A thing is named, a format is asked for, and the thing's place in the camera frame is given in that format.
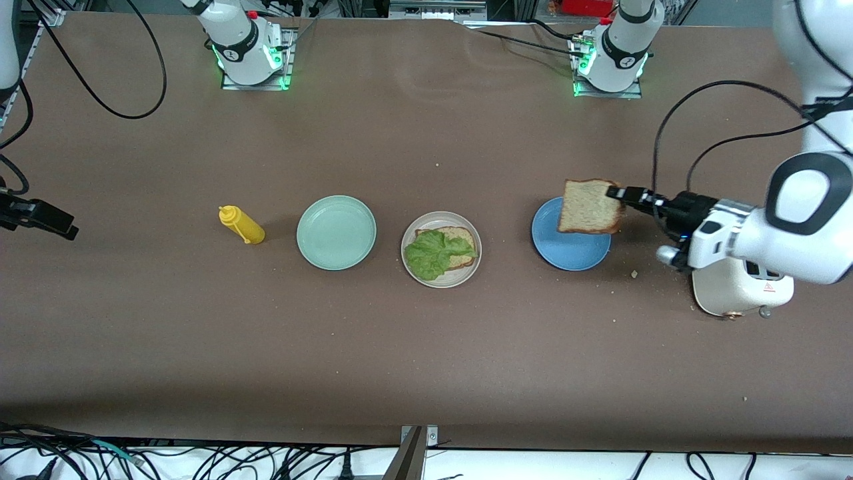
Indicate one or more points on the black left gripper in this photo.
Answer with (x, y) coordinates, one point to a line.
(686, 206)

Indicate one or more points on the brown bread slice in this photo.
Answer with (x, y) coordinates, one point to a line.
(586, 206)
(463, 236)

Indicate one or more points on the green lettuce leaf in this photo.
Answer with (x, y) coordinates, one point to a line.
(436, 253)

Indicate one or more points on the yellow mustard squeeze bottle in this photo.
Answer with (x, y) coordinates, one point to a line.
(248, 230)

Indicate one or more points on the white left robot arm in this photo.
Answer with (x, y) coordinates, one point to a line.
(813, 220)

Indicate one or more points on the blue plate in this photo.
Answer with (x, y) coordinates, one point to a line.
(573, 250)

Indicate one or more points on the beige plate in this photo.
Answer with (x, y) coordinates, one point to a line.
(460, 280)

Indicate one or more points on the mint green plate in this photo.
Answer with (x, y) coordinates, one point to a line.
(336, 233)

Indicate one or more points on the white toaster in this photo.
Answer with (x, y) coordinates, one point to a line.
(726, 293)

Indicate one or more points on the red box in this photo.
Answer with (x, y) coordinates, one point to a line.
(586, 6)

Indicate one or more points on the grey metal equipment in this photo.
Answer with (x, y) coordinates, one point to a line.
(436, 10)

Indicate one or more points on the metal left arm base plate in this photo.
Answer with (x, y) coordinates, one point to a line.
(610, 94)

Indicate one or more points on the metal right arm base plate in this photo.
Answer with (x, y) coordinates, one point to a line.
(291, 53)

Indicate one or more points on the metal table bracket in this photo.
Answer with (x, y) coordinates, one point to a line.
(414, 460)

